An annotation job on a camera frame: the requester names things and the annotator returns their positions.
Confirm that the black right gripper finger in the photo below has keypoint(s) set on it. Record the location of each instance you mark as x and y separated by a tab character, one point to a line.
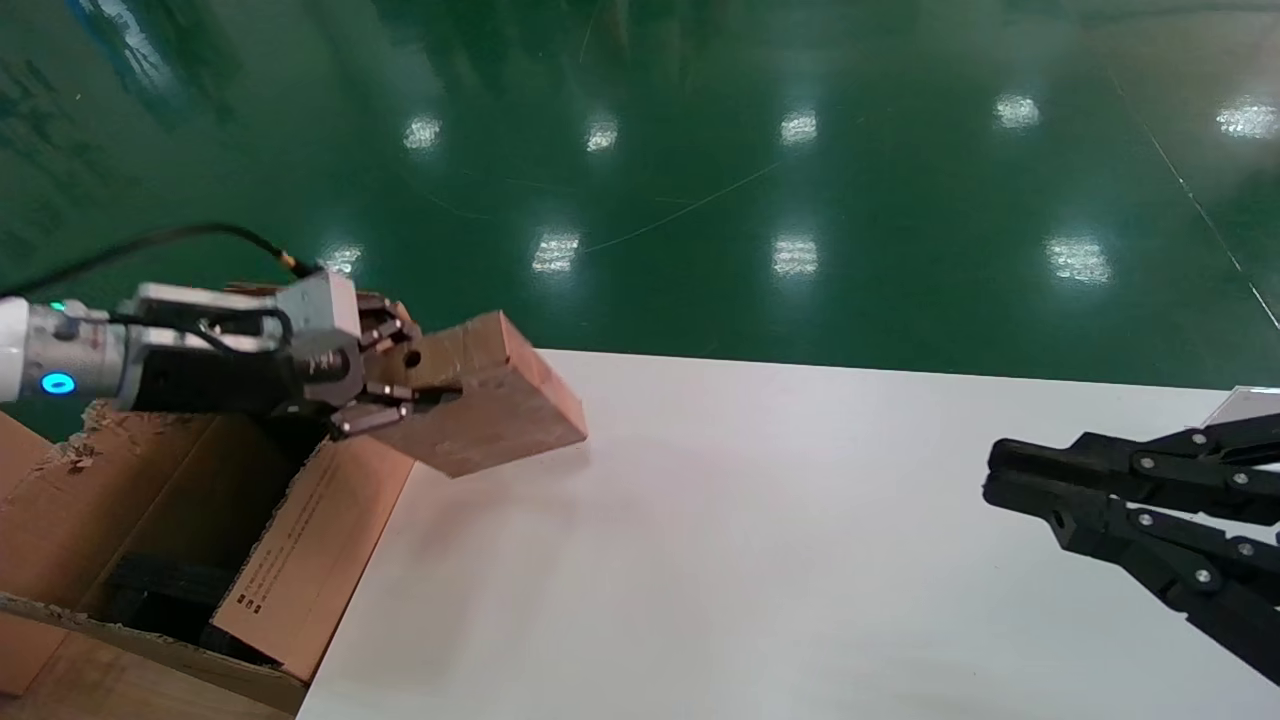
1120	465
1150	550

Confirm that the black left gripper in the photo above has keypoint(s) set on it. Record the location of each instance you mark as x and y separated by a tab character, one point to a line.
220	380

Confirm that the small brown cardboard box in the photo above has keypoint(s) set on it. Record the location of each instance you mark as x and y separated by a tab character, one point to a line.
500	400

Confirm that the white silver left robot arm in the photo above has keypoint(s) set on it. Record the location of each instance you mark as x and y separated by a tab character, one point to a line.
60	355

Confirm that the big open cardboard box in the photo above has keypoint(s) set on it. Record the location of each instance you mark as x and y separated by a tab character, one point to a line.
310	540

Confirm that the white paper card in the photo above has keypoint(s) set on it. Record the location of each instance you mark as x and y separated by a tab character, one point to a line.
1250	405

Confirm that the black foam block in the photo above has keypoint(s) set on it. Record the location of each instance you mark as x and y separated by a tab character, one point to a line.
160	590

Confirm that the gray wrist camera with bracket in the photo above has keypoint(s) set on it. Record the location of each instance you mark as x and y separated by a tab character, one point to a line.
320	300

